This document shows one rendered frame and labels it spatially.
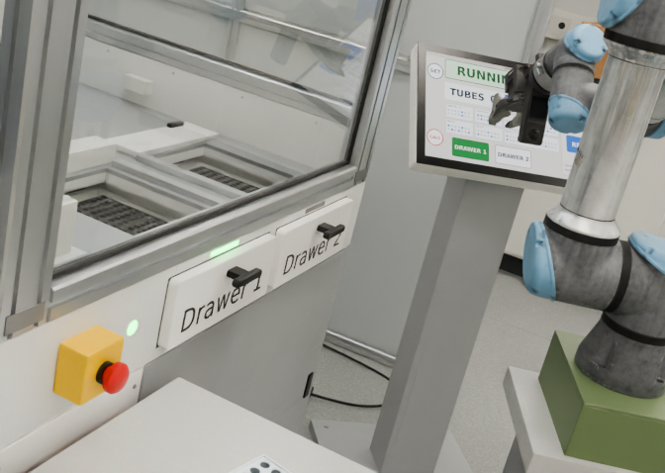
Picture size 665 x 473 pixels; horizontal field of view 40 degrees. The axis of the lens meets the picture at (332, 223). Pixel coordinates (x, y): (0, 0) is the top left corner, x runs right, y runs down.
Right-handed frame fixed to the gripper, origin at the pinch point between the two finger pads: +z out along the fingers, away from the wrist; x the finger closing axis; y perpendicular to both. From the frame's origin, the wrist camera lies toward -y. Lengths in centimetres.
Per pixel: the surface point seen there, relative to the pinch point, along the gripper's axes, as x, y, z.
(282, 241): 51, -38, -17
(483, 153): -3.2, -0.3, 14.7
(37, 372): 87, -69, -49
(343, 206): 35.7, -25.0, -3.1
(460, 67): 2.5, 21.0, 14.8
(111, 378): 78, -68, -49
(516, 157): -11.6, 0.2, 14.7
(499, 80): -7.6, 19.6, 14.8
